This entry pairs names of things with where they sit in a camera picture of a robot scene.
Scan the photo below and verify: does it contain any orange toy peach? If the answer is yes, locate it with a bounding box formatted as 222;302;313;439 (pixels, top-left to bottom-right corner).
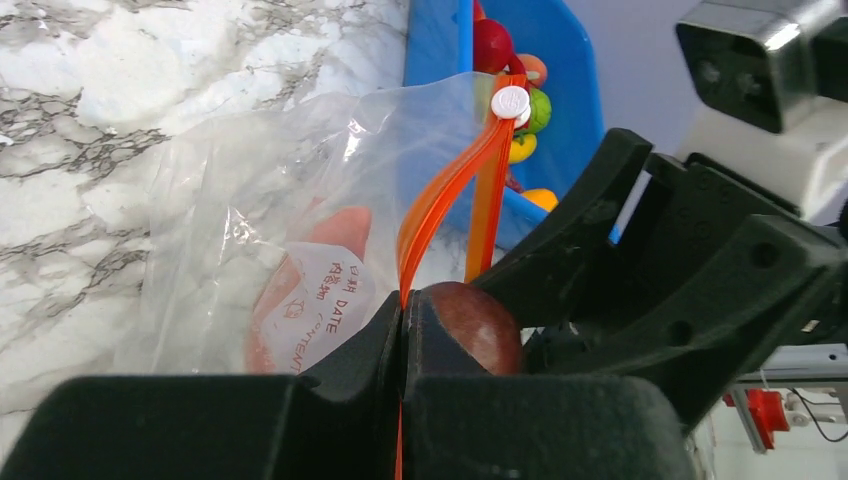
517;53;548;89

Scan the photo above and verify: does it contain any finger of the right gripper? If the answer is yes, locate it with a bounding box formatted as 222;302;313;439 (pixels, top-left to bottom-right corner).
526;215;847;431
473;128;653;328

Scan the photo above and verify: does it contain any red watermelon slice toy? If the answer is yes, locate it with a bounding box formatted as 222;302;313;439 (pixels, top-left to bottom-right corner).
245;206;376;375

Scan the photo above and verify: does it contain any orange toy bell pepper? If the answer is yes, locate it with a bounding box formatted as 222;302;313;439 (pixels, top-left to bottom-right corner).
521;188;559;212

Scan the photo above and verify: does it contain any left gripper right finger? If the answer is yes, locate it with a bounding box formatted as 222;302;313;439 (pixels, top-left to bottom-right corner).
402;292;696;479

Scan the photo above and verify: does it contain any brown toy plum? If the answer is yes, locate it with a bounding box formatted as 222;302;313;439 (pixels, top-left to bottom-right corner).
423;282;524;375

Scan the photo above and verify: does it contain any blue plastic bin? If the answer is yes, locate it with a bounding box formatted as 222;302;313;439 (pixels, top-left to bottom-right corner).
402;0;624;252

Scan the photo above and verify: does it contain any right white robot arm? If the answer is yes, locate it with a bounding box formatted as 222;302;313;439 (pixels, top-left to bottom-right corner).
478;1;847;427

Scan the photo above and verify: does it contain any aluminium frame rail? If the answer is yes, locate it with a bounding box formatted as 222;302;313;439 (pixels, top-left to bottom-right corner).
723;343;847;455

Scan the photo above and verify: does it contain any red toy apple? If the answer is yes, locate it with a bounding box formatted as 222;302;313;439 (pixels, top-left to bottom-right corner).
472;18;514;74

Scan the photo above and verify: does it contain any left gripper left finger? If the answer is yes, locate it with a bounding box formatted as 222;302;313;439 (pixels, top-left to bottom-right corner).
1;294;400;479

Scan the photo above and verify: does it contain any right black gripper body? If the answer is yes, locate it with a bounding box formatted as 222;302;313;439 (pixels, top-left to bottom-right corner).
616;153;847;265

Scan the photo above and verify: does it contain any clear orange zip bag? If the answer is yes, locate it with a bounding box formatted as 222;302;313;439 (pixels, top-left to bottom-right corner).
112;71;535;480

